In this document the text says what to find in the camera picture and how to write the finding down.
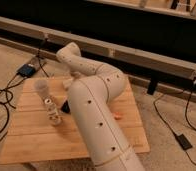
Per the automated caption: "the black cable on floor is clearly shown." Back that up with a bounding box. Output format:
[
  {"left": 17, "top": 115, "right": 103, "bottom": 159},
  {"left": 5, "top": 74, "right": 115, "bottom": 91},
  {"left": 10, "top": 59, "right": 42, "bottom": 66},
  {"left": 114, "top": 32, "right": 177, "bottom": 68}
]
[{"left": 0, "top": 39, "right": 49, "bottom": 153}]

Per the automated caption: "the blue power adapter box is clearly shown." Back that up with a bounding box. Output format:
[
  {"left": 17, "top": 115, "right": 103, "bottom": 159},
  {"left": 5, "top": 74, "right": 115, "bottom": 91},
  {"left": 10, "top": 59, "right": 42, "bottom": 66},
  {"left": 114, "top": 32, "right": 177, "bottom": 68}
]
[{"left": 17, "top": 64, "right": 36, "bottom": 78}]

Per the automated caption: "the black power brick right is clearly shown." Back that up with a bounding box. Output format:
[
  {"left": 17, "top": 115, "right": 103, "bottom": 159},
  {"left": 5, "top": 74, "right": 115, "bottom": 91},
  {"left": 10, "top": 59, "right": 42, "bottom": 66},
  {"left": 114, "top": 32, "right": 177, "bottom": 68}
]
[{"left": 175, "top": 134, "right": 192, "bottom": 150}]

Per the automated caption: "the wooden low table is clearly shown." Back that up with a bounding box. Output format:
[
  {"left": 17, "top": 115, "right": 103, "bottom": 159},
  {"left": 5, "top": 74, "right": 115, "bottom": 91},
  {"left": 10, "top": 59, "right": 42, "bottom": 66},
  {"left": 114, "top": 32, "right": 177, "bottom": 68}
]
[{"left": 0, "top": 78, "right": 150, "bottom": 164}]

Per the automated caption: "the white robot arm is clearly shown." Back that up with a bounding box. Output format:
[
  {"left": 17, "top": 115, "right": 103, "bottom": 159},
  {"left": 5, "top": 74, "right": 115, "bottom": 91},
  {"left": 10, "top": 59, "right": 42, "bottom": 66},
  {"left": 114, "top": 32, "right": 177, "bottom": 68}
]
[{"left": 56, "top": 42, "right": 145, "bottom": 171}]

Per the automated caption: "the orange carrot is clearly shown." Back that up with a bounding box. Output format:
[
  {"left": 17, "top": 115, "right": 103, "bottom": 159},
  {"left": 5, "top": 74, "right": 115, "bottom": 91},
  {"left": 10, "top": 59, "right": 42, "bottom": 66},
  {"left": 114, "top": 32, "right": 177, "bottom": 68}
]
[{"left": 113, "top": 113, "right": 122, "bottom": 120}]

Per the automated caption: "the long white rail beam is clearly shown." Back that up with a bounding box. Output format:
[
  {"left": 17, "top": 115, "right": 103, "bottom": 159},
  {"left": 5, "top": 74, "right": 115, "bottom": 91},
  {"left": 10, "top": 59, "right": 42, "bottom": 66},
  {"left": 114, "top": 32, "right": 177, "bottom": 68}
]
[{"left": 0, "top": 17, "right": 196, "bottom": 79}]

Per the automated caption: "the black rectangular object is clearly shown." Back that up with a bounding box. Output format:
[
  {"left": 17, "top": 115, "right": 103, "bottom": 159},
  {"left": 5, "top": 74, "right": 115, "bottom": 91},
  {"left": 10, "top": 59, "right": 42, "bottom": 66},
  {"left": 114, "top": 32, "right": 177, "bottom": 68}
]
[{"left": 61, "top": 101, "right": 70, "bottom": 113}]

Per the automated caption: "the black cable right side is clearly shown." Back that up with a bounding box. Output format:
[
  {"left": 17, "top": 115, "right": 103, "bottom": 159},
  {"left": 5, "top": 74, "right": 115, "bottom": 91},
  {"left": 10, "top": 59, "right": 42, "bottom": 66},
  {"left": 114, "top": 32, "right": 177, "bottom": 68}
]
[{"left": 152, "top": 78, "right": 196, "bottom": 169}]

